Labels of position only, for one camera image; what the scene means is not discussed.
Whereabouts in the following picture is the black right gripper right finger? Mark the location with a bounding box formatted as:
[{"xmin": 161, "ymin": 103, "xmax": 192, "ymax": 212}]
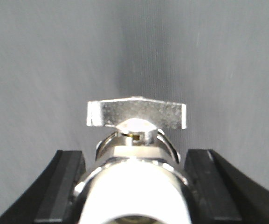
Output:
[{"xmin": 184, "ymin": 149, "xmax": 269, "ymax": 224}]

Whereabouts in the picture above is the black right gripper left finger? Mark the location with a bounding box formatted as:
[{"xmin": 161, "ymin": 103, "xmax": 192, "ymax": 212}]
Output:
[{"xmin": 0, "ymin": 150, "xmax": 85, "ymax": 224}]

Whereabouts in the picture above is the silver metal valve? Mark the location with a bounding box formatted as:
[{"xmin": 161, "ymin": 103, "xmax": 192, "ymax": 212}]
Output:
[{"xmin": 74, "ymin": 97, "xmax": 193, "ymax": 224}]

